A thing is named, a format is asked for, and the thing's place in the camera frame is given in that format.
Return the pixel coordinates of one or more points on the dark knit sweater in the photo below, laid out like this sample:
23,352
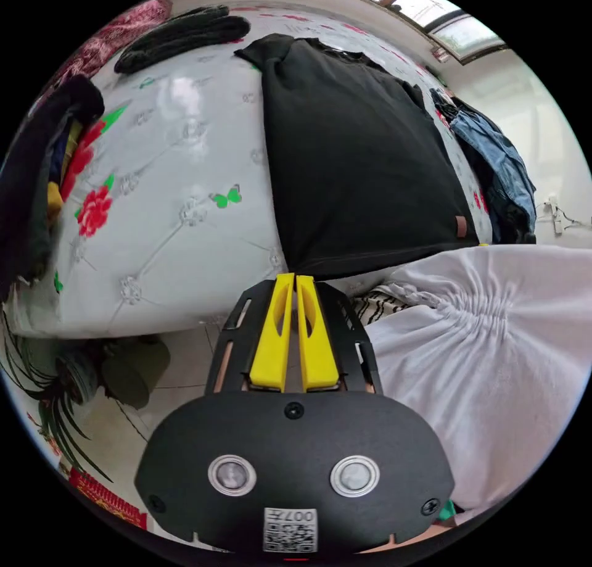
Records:
185,37

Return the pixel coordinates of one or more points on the black short sleeve shirt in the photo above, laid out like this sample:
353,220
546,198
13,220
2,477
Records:
351,160

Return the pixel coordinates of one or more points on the pile of dark clothes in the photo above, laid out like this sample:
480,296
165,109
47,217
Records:
27,169

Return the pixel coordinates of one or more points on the red patterned blanket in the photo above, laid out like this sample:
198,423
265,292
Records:
106,44

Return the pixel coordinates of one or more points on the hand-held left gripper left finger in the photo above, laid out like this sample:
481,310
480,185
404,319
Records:
270,345

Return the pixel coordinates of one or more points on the pile of clothes with jeans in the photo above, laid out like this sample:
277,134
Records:
499,169

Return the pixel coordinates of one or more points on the window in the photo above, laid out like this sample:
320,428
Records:
444,18

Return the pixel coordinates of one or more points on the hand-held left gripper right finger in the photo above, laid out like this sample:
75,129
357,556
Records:
318,349

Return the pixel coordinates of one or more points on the person's body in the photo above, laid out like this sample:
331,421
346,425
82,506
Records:
485,345

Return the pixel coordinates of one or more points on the green potted plant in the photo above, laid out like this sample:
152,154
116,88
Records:
60,382

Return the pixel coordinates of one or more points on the bed with white floral quilt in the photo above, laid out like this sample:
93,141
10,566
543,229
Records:
185,160

